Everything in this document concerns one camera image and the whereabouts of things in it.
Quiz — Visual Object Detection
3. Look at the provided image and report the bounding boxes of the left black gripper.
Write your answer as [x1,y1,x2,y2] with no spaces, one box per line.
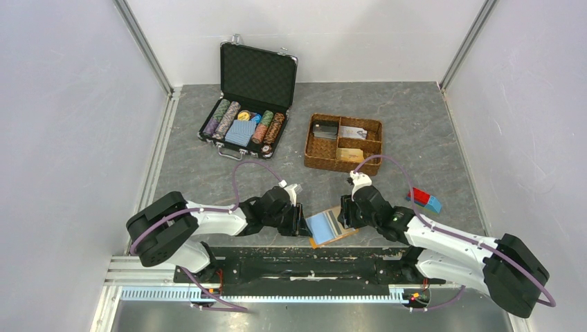
[264,201,312,238]

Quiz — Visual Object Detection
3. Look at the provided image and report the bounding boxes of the orange card holder wallet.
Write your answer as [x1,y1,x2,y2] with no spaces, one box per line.
[306,206,358,249]

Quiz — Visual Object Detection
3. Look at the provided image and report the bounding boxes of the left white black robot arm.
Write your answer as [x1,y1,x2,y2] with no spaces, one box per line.
[125,184,312,282]

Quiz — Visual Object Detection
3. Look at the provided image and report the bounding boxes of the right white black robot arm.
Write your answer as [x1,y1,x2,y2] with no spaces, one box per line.
[338,185,550,318]

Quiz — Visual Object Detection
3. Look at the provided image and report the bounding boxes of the tan card in basket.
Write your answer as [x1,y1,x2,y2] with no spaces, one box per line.
[336,147,365,163]

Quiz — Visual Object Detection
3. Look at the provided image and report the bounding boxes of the black card deck box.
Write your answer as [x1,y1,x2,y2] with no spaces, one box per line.
[312,120,338,140]

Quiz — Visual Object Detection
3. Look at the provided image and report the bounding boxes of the blue playing card deck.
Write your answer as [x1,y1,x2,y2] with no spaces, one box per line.
[224,120,257,147]

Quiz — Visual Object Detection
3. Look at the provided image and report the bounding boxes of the woven brown basket tray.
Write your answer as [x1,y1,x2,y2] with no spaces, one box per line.
[304,113,383,173]

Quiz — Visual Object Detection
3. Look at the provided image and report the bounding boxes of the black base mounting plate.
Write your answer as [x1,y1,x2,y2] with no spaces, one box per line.
[194,247,445,296]

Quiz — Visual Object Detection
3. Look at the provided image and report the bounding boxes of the red blue toy block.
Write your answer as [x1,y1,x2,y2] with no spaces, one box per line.
[406,187,442,214]

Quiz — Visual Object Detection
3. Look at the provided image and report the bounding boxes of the loose poker chip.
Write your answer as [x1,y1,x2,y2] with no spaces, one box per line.
[261,145,273,156]

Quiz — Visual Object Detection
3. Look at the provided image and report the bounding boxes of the brown black chip stack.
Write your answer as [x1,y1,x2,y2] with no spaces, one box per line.
[263,113,285,145]

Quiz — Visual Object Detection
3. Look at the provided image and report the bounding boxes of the green orange chip stack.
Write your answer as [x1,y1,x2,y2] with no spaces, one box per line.
[251,111,274,144]

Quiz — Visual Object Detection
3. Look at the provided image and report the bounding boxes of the yellow blue loose chips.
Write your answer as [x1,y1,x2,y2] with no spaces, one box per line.
[237,110,262,124]

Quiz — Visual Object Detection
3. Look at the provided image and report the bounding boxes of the pink grey chip stack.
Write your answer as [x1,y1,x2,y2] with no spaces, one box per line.
[213,101,241,140]

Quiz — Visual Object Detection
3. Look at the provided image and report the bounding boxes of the purple green chip stack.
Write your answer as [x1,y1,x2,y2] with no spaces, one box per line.
[203,99,231,136]

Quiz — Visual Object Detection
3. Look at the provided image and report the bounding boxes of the black poker chip case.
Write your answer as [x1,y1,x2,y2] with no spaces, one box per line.
[197,35,298,161]

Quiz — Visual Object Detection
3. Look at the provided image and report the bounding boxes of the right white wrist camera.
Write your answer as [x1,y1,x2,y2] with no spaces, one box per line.
[347,171,372,200]

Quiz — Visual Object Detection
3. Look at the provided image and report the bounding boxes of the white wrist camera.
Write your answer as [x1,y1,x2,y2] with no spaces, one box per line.
[347,171,372,200]
[278,180,302,205]

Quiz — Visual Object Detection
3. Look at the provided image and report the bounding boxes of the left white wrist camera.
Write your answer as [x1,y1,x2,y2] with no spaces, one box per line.
[278,180,302,205]

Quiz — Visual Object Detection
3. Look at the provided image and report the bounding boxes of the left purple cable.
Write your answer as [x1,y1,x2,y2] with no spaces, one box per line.
[129,160,286,257]

